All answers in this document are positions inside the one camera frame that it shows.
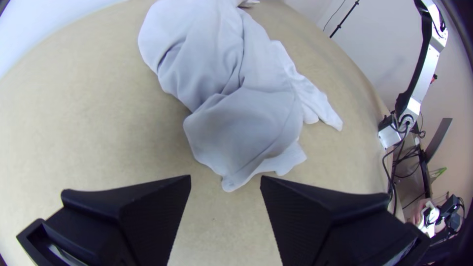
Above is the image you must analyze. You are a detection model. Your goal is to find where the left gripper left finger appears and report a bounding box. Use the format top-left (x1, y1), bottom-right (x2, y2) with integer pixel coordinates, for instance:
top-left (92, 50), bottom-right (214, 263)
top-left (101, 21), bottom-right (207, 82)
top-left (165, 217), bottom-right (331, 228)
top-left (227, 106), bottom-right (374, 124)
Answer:
top-left (16, 174), bottom-right (192, 266)

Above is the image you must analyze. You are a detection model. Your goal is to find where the black cable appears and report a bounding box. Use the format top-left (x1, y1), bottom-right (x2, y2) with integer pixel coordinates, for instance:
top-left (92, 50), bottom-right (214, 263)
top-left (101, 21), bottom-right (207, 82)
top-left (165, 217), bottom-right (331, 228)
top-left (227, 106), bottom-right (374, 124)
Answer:
top-left (381, 122), bottom-right (426, 216)

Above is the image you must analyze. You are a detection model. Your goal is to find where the grey t-shirt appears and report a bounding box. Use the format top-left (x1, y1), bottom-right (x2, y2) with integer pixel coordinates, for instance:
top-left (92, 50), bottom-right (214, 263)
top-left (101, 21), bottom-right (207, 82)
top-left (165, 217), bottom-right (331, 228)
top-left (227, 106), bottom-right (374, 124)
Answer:
top-left (137, 0), bottom-right (344, 193)

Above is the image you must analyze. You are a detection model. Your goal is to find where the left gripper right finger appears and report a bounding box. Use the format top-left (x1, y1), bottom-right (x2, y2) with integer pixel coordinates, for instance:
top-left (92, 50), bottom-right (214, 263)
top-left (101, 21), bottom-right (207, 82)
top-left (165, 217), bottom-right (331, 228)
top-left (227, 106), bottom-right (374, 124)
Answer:
top-left (260, 175), bottom-right (432, 266)

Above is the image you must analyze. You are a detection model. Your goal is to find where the black stand pole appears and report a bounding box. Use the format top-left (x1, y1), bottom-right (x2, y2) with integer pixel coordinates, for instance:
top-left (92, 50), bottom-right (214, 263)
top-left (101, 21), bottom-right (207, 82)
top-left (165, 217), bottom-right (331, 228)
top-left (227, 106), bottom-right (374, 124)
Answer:
top-left (329, 0), bottom-right (361, 39)

